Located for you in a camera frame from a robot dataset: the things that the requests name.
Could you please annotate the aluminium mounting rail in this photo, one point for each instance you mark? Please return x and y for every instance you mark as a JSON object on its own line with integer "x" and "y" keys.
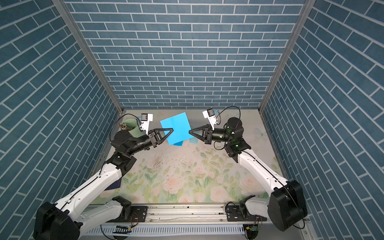
{"x": 188, "y": 214}

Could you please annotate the green pencil cup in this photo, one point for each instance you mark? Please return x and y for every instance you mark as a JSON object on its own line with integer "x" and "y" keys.
{"x": 136, "y": 131}

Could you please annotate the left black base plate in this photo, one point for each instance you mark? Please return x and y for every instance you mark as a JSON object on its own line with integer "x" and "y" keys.
{"x": 136, "y": 214}

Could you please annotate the light blue square paper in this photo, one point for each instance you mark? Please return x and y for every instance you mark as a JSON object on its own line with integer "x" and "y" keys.
{"x": 194, "y": 140}

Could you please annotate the blue paper sheet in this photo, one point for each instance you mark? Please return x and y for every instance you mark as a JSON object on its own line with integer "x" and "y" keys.
{"x": 181, "y": 127}
{"x": 178, "y": 144}

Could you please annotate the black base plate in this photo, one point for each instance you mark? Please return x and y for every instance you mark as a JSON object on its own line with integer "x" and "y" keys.
{"x": 235, "y": 213}
{"x": 136, "y": 214}

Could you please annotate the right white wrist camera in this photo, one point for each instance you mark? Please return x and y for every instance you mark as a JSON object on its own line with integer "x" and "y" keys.
{"x": 210, "y": 115}

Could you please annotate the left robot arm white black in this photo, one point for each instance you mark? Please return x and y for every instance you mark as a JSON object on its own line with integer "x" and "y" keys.
{"x": 67, "y": 219}

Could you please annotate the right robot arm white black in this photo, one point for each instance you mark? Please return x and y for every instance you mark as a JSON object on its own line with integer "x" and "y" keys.
{"x": 286, "y": 205}

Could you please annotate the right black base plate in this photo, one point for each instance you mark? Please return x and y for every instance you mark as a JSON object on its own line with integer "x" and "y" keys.
{"x": 235, "y": 213}

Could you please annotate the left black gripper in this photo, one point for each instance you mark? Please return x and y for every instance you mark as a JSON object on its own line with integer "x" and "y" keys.
{"x": 153, "y": 139}

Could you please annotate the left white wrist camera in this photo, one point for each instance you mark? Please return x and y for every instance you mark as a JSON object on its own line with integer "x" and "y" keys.
{"x": 145, "y": 122}

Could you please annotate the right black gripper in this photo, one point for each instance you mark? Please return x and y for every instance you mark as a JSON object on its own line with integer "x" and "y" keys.
{"x": 208, "y": 137}

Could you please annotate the dark blue notebook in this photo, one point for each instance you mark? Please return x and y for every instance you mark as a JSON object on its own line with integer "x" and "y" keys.
{"x": 115, "y": 185}

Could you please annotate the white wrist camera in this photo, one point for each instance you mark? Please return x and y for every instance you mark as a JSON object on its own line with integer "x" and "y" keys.
{"x": 210, "y": 115}
{"x": 145, "y": 122}

